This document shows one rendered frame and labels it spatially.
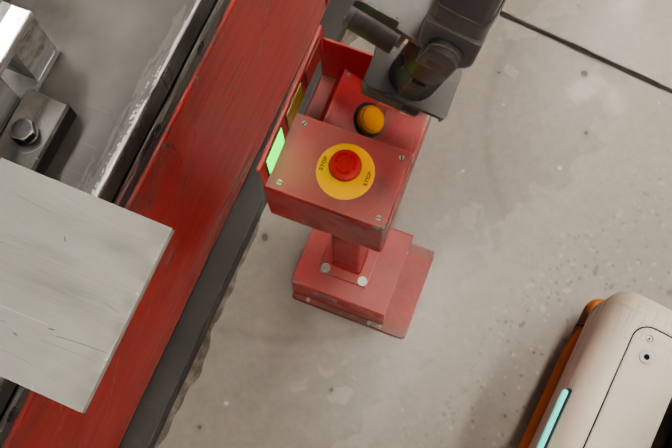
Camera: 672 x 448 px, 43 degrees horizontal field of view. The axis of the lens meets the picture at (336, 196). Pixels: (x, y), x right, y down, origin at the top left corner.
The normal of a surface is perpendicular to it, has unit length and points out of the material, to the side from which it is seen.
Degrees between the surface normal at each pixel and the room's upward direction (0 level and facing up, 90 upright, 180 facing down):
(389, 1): 9
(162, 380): 0
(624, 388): 0
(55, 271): 0
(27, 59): 90
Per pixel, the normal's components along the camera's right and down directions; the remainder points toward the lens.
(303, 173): -0.02, -0.29
